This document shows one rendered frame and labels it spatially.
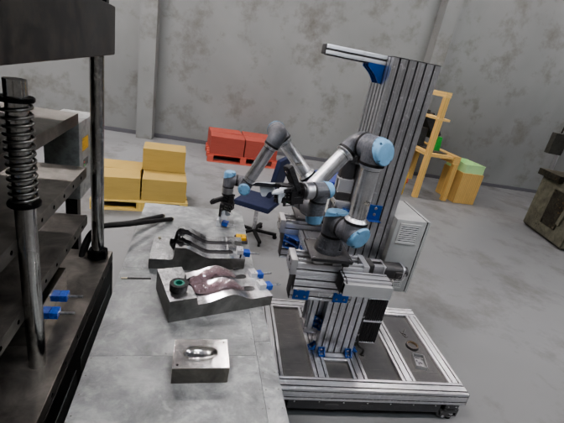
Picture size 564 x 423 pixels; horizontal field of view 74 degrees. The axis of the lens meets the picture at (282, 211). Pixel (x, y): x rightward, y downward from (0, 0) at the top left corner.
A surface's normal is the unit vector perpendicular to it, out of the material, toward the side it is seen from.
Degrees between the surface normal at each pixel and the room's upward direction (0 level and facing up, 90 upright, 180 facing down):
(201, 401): 0
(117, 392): 0
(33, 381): 0
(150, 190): 90
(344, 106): 90
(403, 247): 90
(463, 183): 90
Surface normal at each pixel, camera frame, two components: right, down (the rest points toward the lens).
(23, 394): 0.18, -0.91
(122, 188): 0.33, 0.40
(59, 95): 0.11, 0.39
